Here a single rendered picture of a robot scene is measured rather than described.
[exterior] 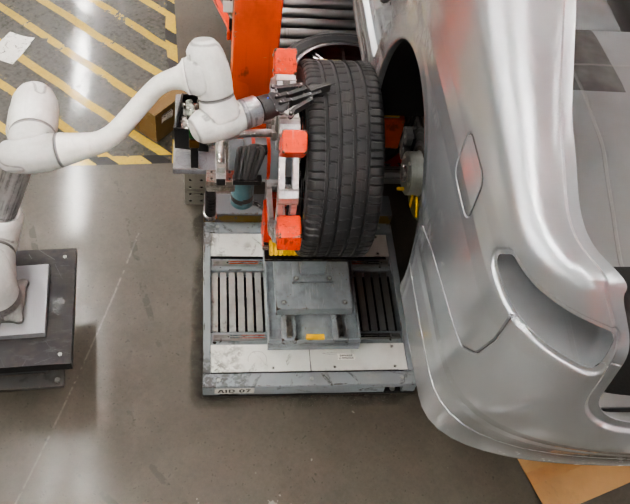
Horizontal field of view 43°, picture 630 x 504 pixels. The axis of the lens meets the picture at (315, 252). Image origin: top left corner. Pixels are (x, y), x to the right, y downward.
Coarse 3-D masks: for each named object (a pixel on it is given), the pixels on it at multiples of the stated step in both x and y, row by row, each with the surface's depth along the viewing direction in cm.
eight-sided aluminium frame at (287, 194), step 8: (272, 80) 268; (280, 80) 251; (288, 80) 252; (296, 80) 252; (280, 120) 241; (288, 120) 241; (296, 120) 242; (280, 128) 240; (288, 128) 240; (296, 128) 241; (280, 160) 241; (296, 160) 242; (280, 168) 242; (296, 168) 242; (280, 176) 242; (296, 176) 243; (272, 184) 292; (280, 184) 243; (288, 184) 245; (296, 184) 243; (280, 192) 243; (288, 192) 243; (296, 192) 244; (272, 200) 287; (280, 200) 244; (288, 200) 244; (296, 200) 244; (272, 208) 285; (280, 208) 247; (296, 208) 248; (272, 216) 283; (272, 224) 278; (272, 232) 262; (272, 240) 262
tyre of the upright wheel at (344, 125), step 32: (320, 64) 255; (352, 64) 255; (320, 96) 241; (352, 96) 243; (320, 128) 237; (352, 128) 239; (384, 128) 241; (320, 160) 238; (352, 160) 238; (384, 160) 241; (320, 192) 240; (352, 192) 242; (320, 224) 246; (352, 224) 247; (320, 256) 267; (352, 256) 268
